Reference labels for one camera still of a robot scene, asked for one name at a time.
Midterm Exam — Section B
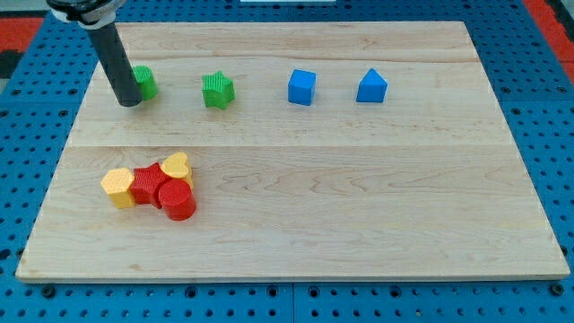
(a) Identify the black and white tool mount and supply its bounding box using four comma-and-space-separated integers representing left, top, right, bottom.
47, 0, 126, 30

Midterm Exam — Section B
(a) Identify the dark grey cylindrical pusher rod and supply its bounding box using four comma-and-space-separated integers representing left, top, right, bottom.
87, 22, 143, 108

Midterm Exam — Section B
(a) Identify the green star block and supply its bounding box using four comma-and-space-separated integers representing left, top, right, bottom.
202, 71, 235, 109

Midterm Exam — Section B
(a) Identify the yellow heart block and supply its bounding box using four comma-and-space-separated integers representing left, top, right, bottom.
161, 152, 194, 189

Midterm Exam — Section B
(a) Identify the red star block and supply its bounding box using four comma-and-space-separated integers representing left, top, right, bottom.
130, 162, 170, 209

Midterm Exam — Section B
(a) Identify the green cylinder block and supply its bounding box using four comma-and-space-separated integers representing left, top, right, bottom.
133, 65, 159, 100

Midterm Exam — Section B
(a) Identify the yellow hexagon block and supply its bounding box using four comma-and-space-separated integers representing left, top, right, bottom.
100, 168, 135, 209

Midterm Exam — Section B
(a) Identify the red cylinder block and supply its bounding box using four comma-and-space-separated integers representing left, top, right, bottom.
158, 179, 196, 221

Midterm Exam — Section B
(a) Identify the light wooden board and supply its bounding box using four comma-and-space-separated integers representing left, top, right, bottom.
16, 22, 570, 284

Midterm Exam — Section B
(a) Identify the blue cube block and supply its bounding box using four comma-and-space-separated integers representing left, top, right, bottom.
288, 69, 317, 106

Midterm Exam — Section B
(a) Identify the blue triangle block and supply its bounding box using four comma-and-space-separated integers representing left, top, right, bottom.
356, 68, 388, 103

